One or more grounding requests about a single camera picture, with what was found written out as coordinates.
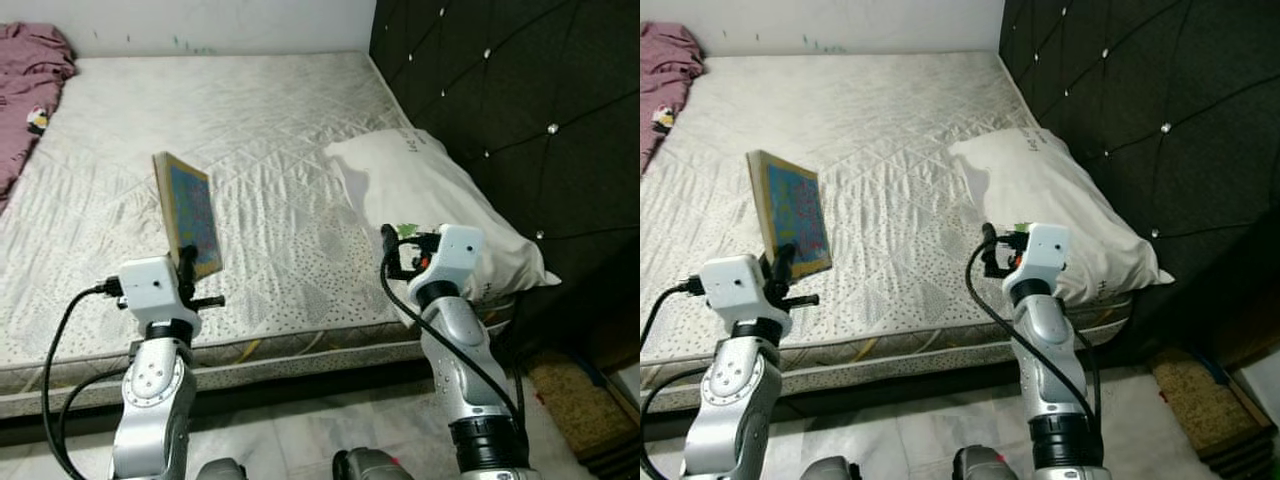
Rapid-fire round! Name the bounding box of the colourful picture book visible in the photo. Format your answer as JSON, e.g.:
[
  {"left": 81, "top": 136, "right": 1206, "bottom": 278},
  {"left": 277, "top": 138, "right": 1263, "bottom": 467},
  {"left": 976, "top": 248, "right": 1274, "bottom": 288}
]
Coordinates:
[
  {"left": 152, "top": 150, "right": 225, "bottom": 281},
  {"left": 745, "top": 148, "right": 833, "bottom": 281}
]

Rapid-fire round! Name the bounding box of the cream pillow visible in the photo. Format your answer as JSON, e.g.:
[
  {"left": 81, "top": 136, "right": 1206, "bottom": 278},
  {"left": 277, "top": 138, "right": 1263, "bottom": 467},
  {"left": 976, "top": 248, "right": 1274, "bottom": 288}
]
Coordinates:
[
  {"left": 945, "top": 125, "right": 1176, "bottom": 306},
  {"left": 322, "top": 127, "right": 561, "bottom": 306}
]

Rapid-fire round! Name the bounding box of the cream quilted mattress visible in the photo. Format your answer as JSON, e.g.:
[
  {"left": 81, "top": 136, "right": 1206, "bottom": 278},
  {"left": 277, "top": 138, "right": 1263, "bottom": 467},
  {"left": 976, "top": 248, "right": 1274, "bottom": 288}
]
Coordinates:
[
  {"left": 0, "top": 52, "right": 516, "bottom": 421},
  {"left": 640, "top": 52, "right": 1136, "bottom": 411}
]

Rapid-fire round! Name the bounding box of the black tufted headboard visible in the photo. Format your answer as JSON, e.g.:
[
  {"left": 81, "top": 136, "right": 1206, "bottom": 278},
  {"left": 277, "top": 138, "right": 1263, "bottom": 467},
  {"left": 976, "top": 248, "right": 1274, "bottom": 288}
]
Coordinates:
[
  {"left": 998, "top": 0, "right": 1280, "bottom": 366},
  {"left": 368, "top": 0, "right": 641, "bottom": 351}
]

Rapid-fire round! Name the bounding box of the pink cartoon print blanket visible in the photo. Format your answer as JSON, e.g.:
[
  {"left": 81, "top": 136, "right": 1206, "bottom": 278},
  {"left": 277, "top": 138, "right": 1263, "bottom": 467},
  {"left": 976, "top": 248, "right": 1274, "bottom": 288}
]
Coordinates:
[
  {"left": 640, "top": 22, "right": 706, "bottom": 176},
  {"left": 0, "top": 22, "right": 78, "bottom": 216}
]

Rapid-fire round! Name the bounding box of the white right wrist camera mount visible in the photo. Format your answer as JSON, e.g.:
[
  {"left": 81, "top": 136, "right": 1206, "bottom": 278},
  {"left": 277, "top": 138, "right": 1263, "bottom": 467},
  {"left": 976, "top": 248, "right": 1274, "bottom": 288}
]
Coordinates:
[
  {"left": 412, "top": 224, "right": 486, "bottom": 296},
  {"left": 1005, "top": 224, "right": 1071, "bottom": 291}
]

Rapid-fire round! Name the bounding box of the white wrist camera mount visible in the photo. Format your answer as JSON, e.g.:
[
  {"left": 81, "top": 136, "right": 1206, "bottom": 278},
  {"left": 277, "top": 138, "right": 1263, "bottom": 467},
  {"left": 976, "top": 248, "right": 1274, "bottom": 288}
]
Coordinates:
[
  {"left": 412, "top": 224, "right": 486, "bottom": 296},
  {"left": 1005, "top": 224, "right": 1071, "bottom": 291},
  {"left": 700, "top": 254, "right": 786, "bottom": 326},
  {"left": 118, "top": 256, "right": 201, "bottom": 326}
]

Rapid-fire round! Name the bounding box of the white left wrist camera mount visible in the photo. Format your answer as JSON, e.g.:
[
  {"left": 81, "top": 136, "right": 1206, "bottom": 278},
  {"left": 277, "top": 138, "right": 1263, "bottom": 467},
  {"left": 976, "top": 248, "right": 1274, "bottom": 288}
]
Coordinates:
[
  {"left": 700, "top": 254, "right": 786, "bottom": 326},
  {"left": 118, "top": 256, "right": 201, "bottom": 326}
]

